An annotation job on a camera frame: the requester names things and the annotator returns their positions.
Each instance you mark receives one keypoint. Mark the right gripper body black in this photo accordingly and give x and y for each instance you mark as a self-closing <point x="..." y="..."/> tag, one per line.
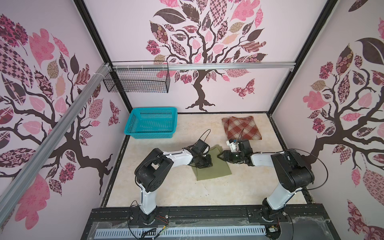
<point x="234" y="157"/>

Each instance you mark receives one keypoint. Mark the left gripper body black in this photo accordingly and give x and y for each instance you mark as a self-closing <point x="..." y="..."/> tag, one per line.
<point x="203" y="161"/>

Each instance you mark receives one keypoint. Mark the olive green skirt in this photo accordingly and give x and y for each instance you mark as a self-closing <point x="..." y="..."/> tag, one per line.
<point x="219" y="168"/>

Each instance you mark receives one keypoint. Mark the red plaid skirt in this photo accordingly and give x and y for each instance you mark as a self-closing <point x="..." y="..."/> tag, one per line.
<point x="241" y="128"/>

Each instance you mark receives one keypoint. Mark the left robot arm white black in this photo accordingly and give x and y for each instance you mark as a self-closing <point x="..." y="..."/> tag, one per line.
<point x="153" y="170"/>

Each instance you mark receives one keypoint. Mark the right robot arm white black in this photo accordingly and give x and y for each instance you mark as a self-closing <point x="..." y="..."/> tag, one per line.
<point x="293" y="173"/>

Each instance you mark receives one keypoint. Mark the teal plastic basket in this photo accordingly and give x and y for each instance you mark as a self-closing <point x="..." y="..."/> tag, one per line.
<point x="152" y="123"/>

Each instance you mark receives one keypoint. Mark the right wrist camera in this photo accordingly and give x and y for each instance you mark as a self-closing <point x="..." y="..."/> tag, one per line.
<point x="233" y="145"/>

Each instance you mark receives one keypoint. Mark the white slotted cable duct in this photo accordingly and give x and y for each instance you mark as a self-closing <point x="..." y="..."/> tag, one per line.
<point x="178" y="233"/>

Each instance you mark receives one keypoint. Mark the black wire basket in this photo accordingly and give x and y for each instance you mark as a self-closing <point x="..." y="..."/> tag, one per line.
<point x="138" y="77"/>

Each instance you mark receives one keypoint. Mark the aluminium rail back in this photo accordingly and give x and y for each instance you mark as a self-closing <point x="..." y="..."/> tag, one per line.
<point x="222" y="66"/>

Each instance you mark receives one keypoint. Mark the aluminium rail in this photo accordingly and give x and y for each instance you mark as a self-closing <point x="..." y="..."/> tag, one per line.
<point x="222" y="66"/>
<point x="13" y="193"/>

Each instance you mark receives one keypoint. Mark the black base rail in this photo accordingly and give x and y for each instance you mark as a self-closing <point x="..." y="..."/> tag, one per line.
<point x="296" y="222"/>

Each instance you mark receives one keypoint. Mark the aluminium rail left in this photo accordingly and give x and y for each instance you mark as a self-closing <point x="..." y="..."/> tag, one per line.
<point x="13" y="193"/>

